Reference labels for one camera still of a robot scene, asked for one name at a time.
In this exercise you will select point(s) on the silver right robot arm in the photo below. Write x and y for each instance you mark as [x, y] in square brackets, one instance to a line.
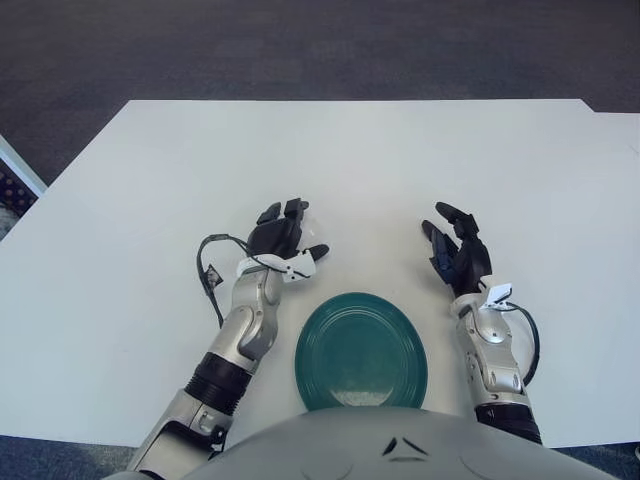
[492, 360]

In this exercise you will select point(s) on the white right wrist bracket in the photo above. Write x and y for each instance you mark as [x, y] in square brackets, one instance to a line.
[500, 292]

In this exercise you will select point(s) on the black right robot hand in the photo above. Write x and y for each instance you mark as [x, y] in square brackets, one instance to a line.
[472, 260]

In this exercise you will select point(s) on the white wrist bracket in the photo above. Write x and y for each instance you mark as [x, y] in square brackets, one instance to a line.
[500, 292]
[300, 267]

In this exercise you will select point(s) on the grey robot torso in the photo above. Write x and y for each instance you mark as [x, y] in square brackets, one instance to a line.
[400, 450]

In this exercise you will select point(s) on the white charger block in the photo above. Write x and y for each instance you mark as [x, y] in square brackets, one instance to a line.
[312, 234]

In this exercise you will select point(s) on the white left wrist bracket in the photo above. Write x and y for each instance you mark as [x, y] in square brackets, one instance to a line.
[300, 267]

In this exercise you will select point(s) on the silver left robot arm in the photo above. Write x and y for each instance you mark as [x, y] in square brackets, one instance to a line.
[250, 320]

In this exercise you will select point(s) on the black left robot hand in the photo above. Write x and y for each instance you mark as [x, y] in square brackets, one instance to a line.
[275, 237]

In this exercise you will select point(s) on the dark green plate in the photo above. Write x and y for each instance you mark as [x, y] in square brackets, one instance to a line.
[360, 350]

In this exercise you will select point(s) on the white framed patterned board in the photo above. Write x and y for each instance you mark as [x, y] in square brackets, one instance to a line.
[12, 185]

